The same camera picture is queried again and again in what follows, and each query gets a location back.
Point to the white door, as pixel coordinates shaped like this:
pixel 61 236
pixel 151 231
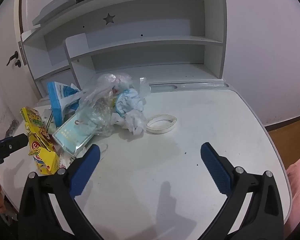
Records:
pixel 5 92

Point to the yellow snack box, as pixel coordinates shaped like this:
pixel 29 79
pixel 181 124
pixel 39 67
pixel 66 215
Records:
pixel 37 140

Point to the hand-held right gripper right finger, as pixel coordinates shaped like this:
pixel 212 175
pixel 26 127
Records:
pixel 216 170

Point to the white crumpled tissue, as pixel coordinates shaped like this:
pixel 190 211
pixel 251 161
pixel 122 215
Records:
pixel 135 122

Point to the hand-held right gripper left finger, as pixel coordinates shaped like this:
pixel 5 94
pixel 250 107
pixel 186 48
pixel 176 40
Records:
pixel 86 172

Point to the light blue card packet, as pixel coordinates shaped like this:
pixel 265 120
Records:
pixel 70 135

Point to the clear plastic bag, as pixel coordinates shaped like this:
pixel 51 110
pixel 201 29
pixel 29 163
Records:
pixel 97 97

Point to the blue and white tissue packet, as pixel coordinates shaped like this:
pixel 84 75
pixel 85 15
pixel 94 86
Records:
pixel 57 100

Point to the light blue cloth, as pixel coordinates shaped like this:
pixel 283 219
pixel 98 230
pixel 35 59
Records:
pixel 128 100

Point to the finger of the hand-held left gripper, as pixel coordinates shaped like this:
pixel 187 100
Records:
pixel 15 142

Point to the person's bare leg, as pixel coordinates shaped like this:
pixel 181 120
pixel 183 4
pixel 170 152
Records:
pixel 298 180

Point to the white desk hutch shelf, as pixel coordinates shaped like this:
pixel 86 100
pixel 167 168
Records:
pixel 150 25

